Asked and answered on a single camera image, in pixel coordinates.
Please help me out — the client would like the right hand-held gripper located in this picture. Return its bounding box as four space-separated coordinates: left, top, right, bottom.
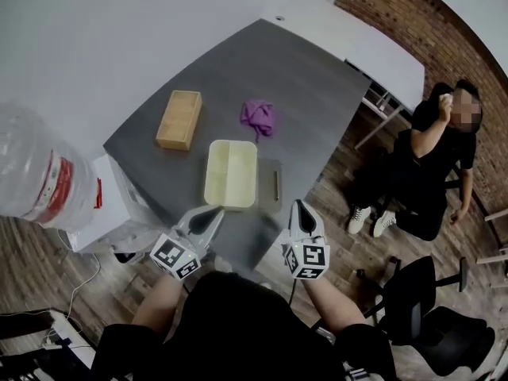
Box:
281 198 333 281

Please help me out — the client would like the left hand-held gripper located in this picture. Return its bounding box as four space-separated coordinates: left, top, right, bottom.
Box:
149 205 226 282

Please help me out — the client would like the cream white lunch box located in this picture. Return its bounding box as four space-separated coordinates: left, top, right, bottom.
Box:
203 139 259 212

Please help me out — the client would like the grey box lid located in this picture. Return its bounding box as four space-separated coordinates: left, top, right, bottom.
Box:
256 157 284 214

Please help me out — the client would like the person's right forearm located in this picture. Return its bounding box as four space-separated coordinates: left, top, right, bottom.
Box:
302 276 369 336

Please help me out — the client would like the person's left forearm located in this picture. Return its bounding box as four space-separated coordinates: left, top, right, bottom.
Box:
130 267 192 335

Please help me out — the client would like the white water dispenser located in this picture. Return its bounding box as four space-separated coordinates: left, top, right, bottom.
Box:
64 154 175 265

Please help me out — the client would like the person's black clothing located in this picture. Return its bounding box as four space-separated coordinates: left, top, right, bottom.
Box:
90 270 398 381

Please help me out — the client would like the crumpled purple cloth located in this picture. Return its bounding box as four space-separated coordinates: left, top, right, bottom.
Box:
239 98 279 144

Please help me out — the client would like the black office chair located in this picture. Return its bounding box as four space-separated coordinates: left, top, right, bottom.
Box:
356 255 498 377

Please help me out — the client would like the clear water cooler bottle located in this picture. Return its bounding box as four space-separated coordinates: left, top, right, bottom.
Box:
0 100 99 230

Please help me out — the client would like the white table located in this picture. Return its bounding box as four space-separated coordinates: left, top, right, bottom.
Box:
343 25 426 151

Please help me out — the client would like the light wooden chair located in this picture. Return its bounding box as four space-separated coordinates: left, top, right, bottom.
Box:
475 207 508 290

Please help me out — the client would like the white power strip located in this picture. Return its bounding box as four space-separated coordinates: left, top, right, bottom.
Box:
39 331 67 352

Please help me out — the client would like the white cable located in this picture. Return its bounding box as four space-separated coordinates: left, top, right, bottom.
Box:
47 251 103 335

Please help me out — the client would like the black furniture frame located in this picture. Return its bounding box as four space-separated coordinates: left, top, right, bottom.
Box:
0 306 98 381

